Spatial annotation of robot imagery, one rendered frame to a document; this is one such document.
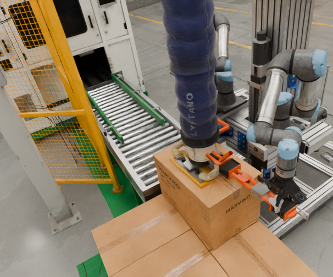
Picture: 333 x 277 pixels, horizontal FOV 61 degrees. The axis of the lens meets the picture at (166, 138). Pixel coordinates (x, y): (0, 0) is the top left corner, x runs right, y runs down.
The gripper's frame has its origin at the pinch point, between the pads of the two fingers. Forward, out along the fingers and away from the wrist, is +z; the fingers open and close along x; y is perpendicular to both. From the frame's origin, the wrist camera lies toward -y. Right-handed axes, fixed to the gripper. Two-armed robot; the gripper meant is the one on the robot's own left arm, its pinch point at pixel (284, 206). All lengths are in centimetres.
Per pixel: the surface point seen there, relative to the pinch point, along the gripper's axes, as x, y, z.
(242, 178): 2.3, 24.3, -1.1
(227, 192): 5.3, 32.1, 13.1
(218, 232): 16, 30, 38
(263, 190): 0.3, 12.1, -1.2
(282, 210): 3.7, -1.7, -2.0
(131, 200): 31, 151, 108
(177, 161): 13, 70, 11
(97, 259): 84, 112, 108
